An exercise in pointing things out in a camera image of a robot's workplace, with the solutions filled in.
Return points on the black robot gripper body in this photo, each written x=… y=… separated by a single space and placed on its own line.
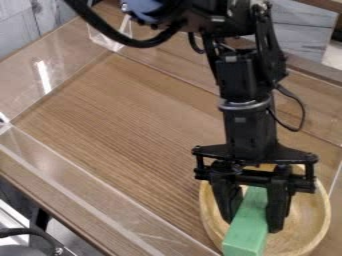
x=253 y=159

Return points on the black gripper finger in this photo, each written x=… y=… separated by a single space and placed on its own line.
x=229 y=197
x=277 y=205

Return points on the green rectangular block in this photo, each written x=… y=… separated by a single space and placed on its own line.
x=245 y=238

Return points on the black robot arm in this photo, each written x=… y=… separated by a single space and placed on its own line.
x=249 y=67

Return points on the brown wooden bowl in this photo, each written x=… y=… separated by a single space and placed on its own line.
x=305 y=228

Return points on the black table leg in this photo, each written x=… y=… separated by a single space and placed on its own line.
x=41 y=218

